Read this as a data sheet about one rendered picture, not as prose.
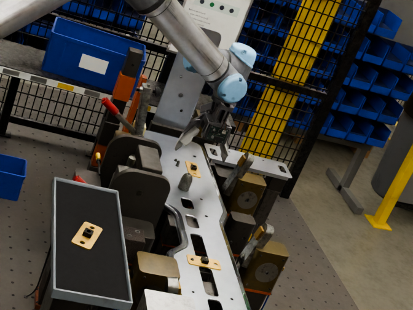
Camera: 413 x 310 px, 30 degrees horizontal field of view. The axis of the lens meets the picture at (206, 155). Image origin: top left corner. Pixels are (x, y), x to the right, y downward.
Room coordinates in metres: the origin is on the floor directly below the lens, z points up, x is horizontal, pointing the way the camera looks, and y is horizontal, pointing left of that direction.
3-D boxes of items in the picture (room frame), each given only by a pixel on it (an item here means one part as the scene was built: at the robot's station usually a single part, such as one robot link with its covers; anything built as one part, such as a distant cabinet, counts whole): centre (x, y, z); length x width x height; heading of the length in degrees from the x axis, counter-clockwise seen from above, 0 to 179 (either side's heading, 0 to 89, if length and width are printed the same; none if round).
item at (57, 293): (1.22, 0.15, 1.16); 0.37 x 0.14 x 0.02; 20
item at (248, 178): (2.01, -0.16, 0.87); 0.12 x 0.07 x 0.35; 110
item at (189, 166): (2.00, 0.02, 1.01); 0.08 x 0.04 x 0.01; 20
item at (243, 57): (1.98, 0.02, 1.35); 0.09 x 0.08 x 0.11; 124
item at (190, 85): (2.24, 0.15, 1.17); 0.12 x 0.01 x 0.34; 110
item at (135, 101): (2.03, 0.25, 0.95); 0.03 x 0.01 x 0.50; 20
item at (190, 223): (1.72, -0.03, 0.84); 0.12 x 0.05 x 0.29; 110
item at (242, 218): (1.86, -0.17, 0.84); 0.10 x 0.05 x 0.29; 110
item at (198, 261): (1.55, -0.09, 1.01); 0.08 x 0.04 x 0.01; 110
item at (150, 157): (1.57, 0.14, 0.95); 0.18 x 0.13 x 0.49; 20
